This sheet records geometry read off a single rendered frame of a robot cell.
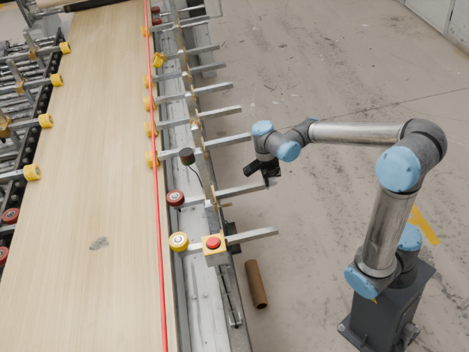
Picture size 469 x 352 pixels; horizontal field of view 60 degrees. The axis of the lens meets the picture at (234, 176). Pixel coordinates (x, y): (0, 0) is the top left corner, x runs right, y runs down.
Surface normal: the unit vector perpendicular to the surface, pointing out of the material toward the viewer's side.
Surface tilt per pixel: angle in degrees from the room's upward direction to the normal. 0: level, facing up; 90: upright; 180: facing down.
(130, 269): 0
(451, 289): 0
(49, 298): 0
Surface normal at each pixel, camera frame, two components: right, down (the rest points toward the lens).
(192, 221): -0.13, -0.71
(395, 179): -0.78, 0.42
